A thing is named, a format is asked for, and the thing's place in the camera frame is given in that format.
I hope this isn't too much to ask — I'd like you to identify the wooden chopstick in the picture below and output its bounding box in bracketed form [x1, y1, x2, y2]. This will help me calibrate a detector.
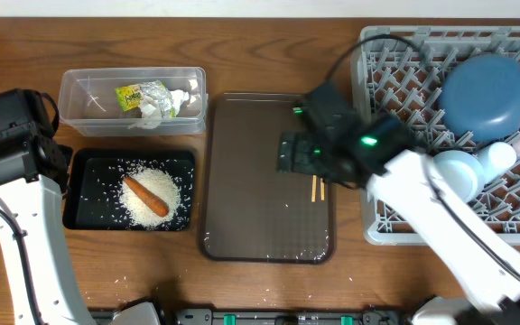
[320, 178, 326, 201]
[311, 175, 318, 202]

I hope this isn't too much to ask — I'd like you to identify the yellow snack packet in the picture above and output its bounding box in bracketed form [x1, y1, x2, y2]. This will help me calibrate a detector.
[115, 84, 144, 112]

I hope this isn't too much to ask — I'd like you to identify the light blue small bowl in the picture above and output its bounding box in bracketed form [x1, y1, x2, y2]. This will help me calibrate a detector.
[433, 150, 485, 202]

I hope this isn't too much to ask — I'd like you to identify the white tissue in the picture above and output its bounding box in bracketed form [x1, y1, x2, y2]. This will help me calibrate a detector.
[129, 87, 190, 129]

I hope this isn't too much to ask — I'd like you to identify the pile of white rice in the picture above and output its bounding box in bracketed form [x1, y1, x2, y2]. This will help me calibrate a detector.
[118, 165, 184, 230]

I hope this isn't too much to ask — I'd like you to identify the orange carrot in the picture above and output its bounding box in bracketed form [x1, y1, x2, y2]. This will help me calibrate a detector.
[124, 177, 169, 218]

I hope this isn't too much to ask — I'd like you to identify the blue plate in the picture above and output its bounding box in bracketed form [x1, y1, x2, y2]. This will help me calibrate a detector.
[438, 54, 520, 142]

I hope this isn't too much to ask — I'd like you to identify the light blue cup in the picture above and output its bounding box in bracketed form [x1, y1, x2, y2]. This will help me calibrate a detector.
[476, 142, 517, 183]

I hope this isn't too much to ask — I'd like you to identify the foil wrapper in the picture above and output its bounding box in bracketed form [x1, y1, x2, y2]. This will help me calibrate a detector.
[139, 80, 177, 119]

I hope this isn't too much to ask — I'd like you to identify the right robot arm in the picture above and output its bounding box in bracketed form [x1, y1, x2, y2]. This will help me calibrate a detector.
[277, 81, 520, 324]

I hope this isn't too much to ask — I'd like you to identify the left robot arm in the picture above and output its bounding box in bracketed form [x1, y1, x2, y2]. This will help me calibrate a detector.
[0, 88, 163, 324]

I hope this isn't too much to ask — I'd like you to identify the grey dishwasher rack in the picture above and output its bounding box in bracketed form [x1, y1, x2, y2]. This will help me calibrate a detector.
[351, 25, 520, 246]

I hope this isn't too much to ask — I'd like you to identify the black rectangular tray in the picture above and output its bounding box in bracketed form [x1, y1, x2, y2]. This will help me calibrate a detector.
[63, 148, 195, 231]

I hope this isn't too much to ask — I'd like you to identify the brown serving tray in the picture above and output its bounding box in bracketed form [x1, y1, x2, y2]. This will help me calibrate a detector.
[199, 93, 335, 265]

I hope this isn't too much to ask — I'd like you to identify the clear plastic bin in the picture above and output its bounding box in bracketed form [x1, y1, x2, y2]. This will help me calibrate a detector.
[59, 67, 208, 137]

